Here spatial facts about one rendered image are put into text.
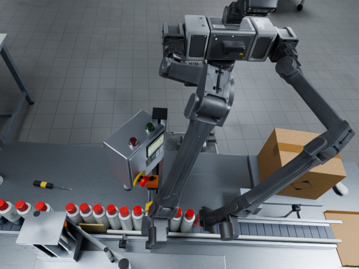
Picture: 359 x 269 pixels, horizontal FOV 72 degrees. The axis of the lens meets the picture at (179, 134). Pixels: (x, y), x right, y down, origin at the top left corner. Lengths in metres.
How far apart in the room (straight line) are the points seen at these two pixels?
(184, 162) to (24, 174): 1.03
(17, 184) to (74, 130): 1.32
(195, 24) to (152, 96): 1.93
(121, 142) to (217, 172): 0.83
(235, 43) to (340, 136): 0.54
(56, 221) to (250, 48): 1.04
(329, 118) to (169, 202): 0.60
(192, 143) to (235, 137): 2.05
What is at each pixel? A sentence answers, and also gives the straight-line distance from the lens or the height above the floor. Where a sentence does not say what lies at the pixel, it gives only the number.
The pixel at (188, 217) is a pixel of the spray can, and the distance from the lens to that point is 1.04.
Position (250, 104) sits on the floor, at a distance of 3.12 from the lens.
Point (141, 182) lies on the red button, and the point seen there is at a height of 1.34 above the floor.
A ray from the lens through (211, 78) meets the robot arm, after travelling 0.65.
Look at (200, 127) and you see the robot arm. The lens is 0.65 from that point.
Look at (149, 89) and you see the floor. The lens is 3.05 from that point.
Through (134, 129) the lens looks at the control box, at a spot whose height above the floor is 1.48.
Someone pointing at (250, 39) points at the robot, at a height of 1.49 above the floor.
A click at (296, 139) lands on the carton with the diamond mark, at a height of 1.12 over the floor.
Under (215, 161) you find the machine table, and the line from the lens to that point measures 1.47.
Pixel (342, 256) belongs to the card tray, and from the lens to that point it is 1.53.
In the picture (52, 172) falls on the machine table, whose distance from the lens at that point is 1.49.
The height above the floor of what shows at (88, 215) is 1.04.
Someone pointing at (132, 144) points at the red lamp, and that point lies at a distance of 0.69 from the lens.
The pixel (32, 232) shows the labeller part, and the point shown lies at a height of 1.14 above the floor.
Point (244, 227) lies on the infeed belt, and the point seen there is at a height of 0.88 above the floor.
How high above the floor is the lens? 2.05
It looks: 52 degrees down
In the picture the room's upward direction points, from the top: 8 degrees clockwise
